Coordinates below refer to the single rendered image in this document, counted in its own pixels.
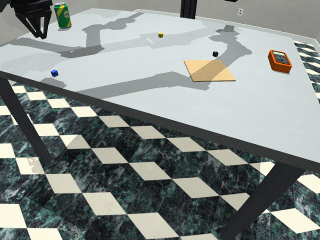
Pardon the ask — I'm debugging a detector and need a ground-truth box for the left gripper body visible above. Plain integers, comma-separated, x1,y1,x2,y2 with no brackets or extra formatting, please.
9,0,53,16

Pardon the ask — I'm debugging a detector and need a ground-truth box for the tan mat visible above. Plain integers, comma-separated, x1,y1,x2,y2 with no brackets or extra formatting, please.
184,60,236,82

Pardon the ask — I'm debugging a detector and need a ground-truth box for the blue die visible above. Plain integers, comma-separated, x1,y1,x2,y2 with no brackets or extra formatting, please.
51,69,59,77

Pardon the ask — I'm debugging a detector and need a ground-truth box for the orange multimeter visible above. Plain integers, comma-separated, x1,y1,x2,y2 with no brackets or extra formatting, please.
268,50,292,74

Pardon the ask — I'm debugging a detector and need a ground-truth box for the green and yellow drink can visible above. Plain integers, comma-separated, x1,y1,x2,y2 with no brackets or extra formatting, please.
54,2,72,29

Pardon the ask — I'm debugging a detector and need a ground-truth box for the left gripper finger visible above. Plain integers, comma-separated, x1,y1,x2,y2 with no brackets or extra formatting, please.
25,9,52,40
15,13,41,38

